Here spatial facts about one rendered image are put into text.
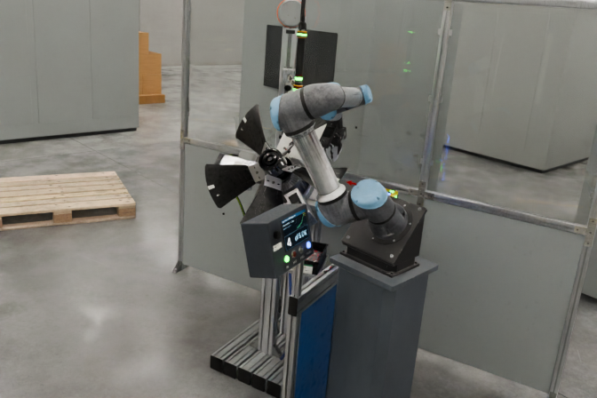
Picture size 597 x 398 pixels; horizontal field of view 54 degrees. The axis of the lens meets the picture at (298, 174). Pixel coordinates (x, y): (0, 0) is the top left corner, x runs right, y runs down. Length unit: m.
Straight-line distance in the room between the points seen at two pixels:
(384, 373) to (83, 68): 6.57
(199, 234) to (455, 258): 1.81
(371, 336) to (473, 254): 1.18
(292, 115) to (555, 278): 1.80
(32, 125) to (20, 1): 1.50
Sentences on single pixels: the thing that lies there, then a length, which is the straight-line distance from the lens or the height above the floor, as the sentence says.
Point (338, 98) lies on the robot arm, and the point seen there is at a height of 1.64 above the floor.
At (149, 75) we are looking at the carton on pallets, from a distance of 10.93.
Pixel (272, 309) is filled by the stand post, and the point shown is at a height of 0.36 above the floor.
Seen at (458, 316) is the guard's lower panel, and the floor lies 0.33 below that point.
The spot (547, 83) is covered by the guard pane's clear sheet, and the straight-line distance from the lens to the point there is 3.08.
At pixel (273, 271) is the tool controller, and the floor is 1.10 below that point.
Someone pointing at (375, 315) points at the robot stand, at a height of 0.85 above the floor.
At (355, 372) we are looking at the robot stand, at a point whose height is 0.57.
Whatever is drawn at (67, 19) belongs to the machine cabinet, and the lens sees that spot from 8.08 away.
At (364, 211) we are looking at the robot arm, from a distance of 2.11.
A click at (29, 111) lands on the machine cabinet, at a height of 0.39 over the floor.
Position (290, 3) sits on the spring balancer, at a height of 1.93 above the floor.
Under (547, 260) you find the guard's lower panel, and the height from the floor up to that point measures 0.78.
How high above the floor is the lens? 1.94
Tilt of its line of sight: 16 degrees down
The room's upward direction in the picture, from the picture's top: 4 degrees clockwise
